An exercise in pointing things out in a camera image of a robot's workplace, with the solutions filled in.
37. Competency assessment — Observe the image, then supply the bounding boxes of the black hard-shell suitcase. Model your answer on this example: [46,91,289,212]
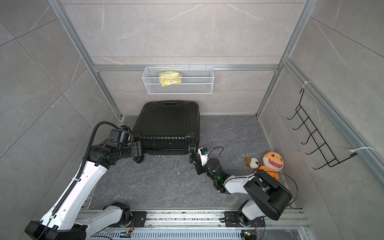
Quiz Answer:
[133,100,200,164]

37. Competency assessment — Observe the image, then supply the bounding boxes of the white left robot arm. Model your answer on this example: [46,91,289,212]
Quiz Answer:
[25,121,142,240]

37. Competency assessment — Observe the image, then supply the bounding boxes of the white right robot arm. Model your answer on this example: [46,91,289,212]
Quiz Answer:
[190,148,296,227]

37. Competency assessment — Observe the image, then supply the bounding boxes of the orange monster plush toy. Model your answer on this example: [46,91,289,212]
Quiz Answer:
[258,152,284,180]

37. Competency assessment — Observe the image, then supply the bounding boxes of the yellow packet in basket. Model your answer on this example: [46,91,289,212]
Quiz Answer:
[158,71,182,87]

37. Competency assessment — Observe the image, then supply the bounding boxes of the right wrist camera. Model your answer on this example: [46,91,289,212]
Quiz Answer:
[198,148,209,166]

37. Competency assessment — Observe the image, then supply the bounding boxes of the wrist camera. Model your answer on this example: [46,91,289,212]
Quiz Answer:
[198,148,209,166]
[106,126,134,151]

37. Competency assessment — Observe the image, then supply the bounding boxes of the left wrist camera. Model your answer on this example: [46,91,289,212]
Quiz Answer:
[106,126,134,151]

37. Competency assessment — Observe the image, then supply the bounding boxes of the metal base rail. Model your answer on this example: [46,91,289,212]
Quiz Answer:
[88,209,315,240]

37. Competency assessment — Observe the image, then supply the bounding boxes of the white wire mesh basket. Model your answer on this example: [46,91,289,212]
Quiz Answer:
[142,66,215,95]

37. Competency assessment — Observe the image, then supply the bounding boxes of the black wall hook rack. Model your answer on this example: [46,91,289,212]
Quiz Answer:
[287,89,358,170]

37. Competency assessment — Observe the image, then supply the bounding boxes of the aluminium frame profiles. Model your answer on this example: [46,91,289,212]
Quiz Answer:
[49,1,384,183]

